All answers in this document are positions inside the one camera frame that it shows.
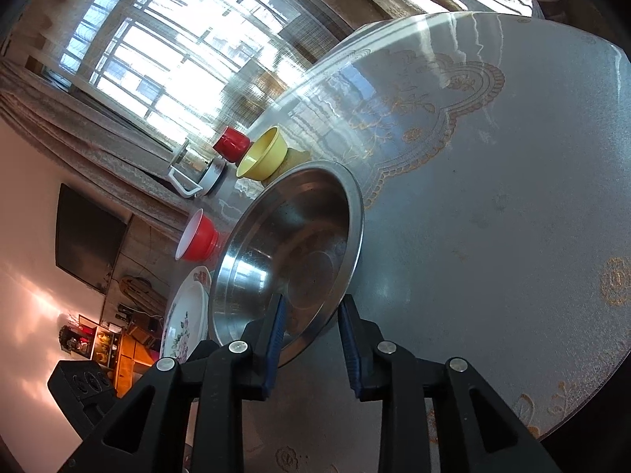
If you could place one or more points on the red mug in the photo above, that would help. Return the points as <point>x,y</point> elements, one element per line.
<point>231,144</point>

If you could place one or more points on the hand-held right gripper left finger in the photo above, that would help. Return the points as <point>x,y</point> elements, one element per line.
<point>277,345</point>

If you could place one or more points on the glass display case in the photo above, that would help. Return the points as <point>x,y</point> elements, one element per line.
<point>91,337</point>

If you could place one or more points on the orange wooden cabinet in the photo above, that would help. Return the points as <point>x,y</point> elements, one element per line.
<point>130,359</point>

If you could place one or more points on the large floral white plate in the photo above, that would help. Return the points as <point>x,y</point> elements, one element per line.
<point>185,315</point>

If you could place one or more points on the glass electric kettle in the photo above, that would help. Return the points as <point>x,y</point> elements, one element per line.
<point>207,177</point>

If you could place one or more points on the stainless steel bowl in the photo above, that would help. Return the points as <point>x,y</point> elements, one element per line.
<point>296,236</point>

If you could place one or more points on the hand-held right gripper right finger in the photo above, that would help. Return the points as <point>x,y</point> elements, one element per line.
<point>351,350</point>

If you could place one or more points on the sheer window curtain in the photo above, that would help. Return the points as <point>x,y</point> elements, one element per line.
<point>197,59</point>

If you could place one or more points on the folded wooden chair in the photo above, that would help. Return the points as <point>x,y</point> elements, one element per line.
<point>140,293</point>

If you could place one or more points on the wall-mounted black television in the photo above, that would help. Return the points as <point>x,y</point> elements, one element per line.
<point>88,236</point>

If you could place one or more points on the yellow plastic bowl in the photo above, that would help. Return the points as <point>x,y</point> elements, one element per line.
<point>263,155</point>

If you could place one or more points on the red plastic bowl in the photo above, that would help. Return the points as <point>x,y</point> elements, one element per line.
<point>204,239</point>

